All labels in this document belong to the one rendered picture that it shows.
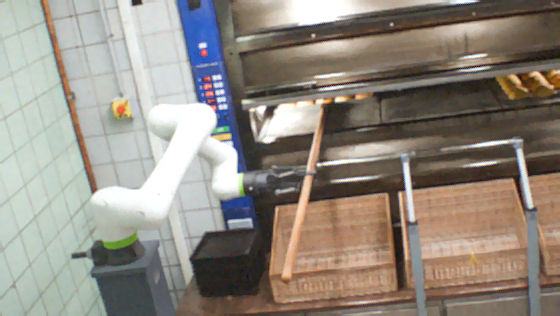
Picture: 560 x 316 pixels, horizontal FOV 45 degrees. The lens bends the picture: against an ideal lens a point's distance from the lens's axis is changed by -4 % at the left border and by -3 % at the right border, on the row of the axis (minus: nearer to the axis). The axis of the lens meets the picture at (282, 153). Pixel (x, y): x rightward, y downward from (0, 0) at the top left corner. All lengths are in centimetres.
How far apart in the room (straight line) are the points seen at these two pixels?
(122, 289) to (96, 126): 133
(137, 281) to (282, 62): 135
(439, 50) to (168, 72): 127
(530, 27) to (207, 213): 180
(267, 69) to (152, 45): 56
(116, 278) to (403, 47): 166
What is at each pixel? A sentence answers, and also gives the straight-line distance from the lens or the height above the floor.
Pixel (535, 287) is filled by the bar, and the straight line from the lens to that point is 309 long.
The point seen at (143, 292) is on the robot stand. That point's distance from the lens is 245.
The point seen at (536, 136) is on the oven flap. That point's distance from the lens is 347.
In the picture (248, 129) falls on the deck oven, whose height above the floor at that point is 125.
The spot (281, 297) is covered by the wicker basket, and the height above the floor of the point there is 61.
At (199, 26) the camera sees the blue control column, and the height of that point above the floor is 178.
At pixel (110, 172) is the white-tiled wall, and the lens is 367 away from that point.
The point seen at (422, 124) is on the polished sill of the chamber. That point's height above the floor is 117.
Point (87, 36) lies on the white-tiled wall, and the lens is 350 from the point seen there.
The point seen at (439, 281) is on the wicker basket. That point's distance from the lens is 314.
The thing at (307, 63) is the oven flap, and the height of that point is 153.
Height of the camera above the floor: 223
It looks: 19 degrees down
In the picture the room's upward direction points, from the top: 10 degrees counter-clockwise
